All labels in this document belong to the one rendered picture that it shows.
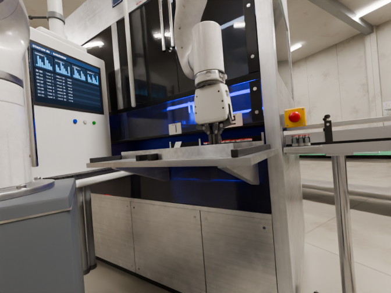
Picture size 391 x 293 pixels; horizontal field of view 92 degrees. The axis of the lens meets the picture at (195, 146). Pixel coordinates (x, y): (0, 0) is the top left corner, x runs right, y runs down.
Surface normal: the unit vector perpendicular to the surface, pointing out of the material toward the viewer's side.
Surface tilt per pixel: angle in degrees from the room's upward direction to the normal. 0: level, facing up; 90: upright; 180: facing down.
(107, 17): 90
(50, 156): 90
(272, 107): 90
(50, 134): 90
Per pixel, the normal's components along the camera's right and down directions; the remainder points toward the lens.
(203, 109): -0.57, 0.11
